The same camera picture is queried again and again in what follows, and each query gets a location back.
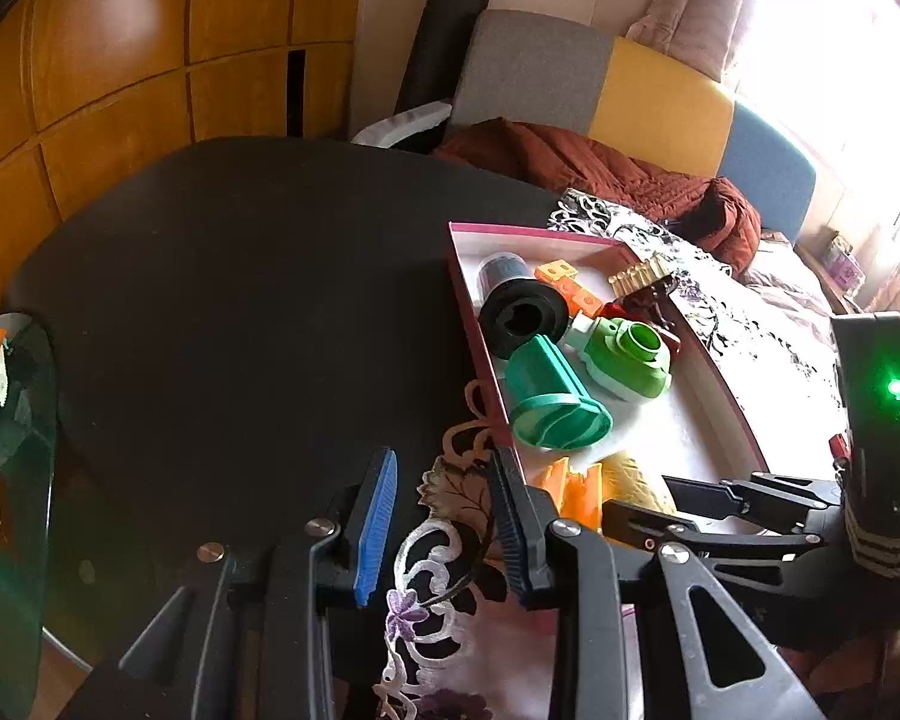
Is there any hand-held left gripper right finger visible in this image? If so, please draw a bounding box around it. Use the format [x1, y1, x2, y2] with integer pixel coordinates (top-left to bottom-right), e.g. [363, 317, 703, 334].
[487, 446, 826, 720]

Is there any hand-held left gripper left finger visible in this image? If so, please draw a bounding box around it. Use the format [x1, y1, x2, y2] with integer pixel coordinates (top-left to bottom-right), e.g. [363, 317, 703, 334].
[60, 446, 400, 720]

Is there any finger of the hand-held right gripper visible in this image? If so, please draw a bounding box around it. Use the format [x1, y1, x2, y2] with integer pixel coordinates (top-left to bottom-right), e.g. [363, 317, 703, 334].
[604, 499, 826, 565]
[661, 471, 845, 537]

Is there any yellow-orange plastic part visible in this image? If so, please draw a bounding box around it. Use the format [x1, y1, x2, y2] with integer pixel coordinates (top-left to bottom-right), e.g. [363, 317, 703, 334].
[529, 457, 605, 530]

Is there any yellow plastic piece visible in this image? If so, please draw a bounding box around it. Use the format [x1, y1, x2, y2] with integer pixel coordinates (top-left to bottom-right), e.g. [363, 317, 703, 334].
[604, 450, 676, 515]

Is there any pink-rimmed white box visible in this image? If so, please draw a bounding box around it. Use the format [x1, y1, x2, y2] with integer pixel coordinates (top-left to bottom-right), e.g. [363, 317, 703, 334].
[448, 221, 771, 635]

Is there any green plastic cup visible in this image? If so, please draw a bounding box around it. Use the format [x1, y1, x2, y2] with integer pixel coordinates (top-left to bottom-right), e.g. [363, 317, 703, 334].
[506, 335, 614, 452]

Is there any green and white toy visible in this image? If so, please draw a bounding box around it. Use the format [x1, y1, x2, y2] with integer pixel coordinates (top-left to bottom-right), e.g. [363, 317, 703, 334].
[566, 315, 674, 402]

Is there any black spool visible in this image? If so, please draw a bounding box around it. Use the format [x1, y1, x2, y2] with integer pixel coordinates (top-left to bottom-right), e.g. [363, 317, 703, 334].
[476, 253, 571, 361]

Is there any orange plastic block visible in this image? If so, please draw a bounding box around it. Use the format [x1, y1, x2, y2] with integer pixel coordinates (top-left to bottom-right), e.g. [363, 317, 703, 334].
[536, 261, 605, 320]

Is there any embroidered floral tablecloth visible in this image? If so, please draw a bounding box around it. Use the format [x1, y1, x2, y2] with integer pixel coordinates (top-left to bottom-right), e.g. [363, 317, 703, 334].
[371, 187, 856, 720]

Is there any purple box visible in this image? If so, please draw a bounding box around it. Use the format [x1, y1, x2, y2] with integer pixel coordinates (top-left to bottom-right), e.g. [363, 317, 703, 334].
[821, 232, 867, 290]

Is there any pink quilt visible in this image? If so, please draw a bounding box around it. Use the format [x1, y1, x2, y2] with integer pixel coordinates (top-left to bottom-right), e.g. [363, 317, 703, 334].
[742, 232, 841, 316]

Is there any black round table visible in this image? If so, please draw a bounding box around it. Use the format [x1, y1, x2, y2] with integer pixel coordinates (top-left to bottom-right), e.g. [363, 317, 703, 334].
[0, 136, 571, 720]

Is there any glass table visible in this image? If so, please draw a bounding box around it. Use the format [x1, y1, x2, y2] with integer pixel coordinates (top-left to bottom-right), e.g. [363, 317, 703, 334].
[0, 313, 61, 720]

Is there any rust brown jacket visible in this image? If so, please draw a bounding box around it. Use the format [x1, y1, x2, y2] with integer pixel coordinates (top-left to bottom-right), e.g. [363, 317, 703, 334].
[431, 118, 764, 271]

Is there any window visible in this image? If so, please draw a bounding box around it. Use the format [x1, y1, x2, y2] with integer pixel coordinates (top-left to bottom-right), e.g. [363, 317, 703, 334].
[720, 0, 900, 241]

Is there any multicolour sofa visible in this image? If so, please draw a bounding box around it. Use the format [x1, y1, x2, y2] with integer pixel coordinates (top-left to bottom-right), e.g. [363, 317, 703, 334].
[450, 9, 818, 245]

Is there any white foam piece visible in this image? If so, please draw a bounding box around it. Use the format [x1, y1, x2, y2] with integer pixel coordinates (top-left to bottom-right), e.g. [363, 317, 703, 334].
[351, 101, 452, 147]

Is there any beige curtain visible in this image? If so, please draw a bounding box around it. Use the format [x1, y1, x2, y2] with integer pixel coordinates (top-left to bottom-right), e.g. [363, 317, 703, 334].
[626, 0, 758, 83]

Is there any black rolled mat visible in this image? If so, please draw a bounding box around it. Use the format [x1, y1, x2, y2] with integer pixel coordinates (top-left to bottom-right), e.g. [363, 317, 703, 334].
[394, 0, 492, 155]

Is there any wooden wardrobe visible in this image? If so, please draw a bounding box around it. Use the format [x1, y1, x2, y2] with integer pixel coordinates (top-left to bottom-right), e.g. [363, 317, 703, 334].
[0, 0, 368, 308]

